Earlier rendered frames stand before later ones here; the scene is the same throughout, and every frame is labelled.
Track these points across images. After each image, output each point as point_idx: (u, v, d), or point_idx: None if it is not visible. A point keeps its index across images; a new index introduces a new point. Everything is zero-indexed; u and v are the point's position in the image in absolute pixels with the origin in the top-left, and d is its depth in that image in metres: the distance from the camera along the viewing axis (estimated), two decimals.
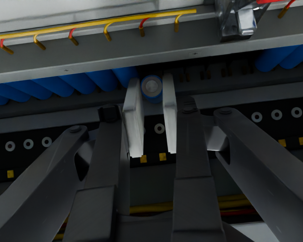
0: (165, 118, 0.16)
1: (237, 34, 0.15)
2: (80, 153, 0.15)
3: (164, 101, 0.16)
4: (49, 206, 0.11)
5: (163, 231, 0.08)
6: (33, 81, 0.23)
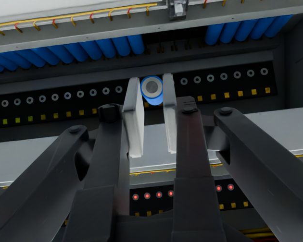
0: (165, 118, 0.16)
1: (176, 16, 0.29)
2: (80, 153, 0.15)
3: (164, 101, 0.16)
4: (49, 206, 0.11)
5: (163, 231, 0.08)
6: (64, 48, 0.38)
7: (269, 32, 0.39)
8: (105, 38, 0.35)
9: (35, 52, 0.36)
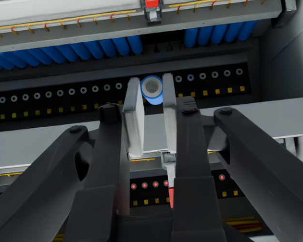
0: (165, 118, 0.16)
1: (152, 21, 0.34)
2: (80, 153, 0.15)
3: (164, 101, 0.16)
4: (49, 206, 0.11)
5: (163, 231, 0.08)
6: (56, 49, 0.42)
7: (240, 36, 0.44)
8: (92, 40, 0.40)
9: (30, 52, 0.41)
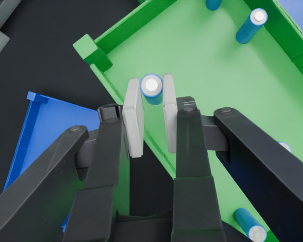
0: (165, 118, 0.16)
1: None
2: (80, 153, 0.15)
3: (164, 101, 0.16)
4: (49, 206, 0.11)
5: (163, 231, 0.08)
6: None
7: None
8: None
9: None
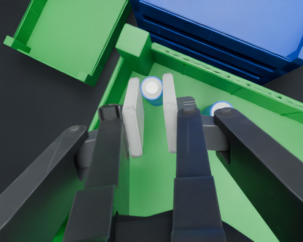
0: (165, 118, 0.16)
1: None
2: (80, 153, 0.15)
3: (165, 101, 0.16)
4: (49, 206, 0.11)
5: (163, 231, 0.08)
6: None
7: None
8: None
9: None
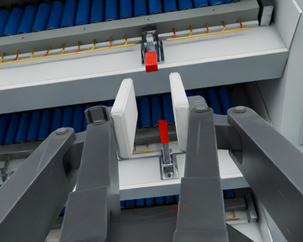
0: (177, 117, 0.16)
1: None
2: (67, 155, 0.15)
3: (176, 101, 0.16)
4: (39, 208, 0.11)
5: (163, 231, 0.08)
6: (62, 18, 0.41)
7: None
8: (17, 32, 0.40)
9: (81, 18, 0.39)
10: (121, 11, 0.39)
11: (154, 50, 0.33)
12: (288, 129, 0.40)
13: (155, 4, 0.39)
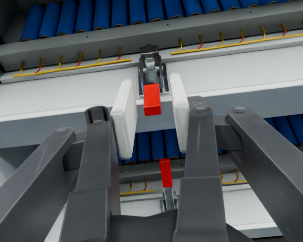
0: (177, 117, 0.16)
1: (151, 54, 0.26)
2: (67, 155, 0.15)
3: (176, 101, 0.16)
4: (39, 208, 0.11)
5: (163, 231, 0.08)
6: None
7: (39, 11, 0.35)
8: (227, 7, 0.31)
9: None
10: None
11: None
12: None
13: None
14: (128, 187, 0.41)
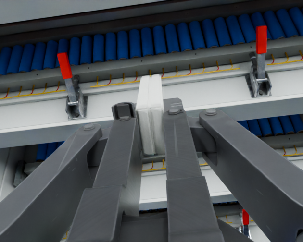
0: (151, 119, 0.16)
1: None
2: (94, 151, 0.15)
3: (151, 103, 0.16)
4: (60, 204, 0.11)
5: (163, 231, 0.08)
6: (167, 43, 0.47)
7: (7, 51, 0.50)
8: (131, 56, 0.46)
9: (187, 44, 0.46)
10: (222, 38, 0.46)
11: (264, 66, 0.40)
12: None
13: (252, 32, 0.45)
14: None
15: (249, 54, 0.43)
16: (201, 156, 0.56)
